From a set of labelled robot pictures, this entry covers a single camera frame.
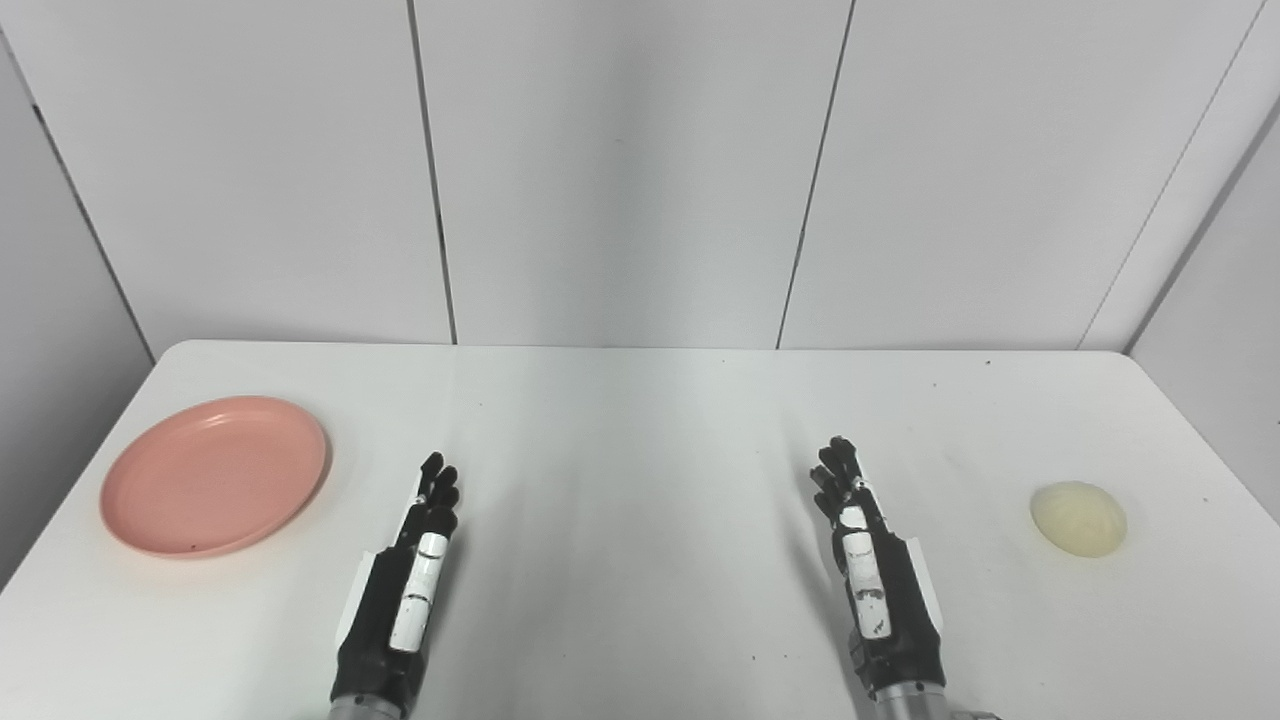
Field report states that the cream steamed bun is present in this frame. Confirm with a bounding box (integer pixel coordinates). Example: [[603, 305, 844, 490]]
[[1030, 481, 1128, 559]]

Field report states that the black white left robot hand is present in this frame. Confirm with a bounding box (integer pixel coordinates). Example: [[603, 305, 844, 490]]
[[330, 452, 462, 717]]

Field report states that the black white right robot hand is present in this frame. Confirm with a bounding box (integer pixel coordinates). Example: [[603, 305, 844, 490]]
[[810, 436, 947, 701]]

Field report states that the pink round plate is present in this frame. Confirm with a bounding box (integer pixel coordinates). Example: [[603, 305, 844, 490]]
[[99, 396, 329, 559]]

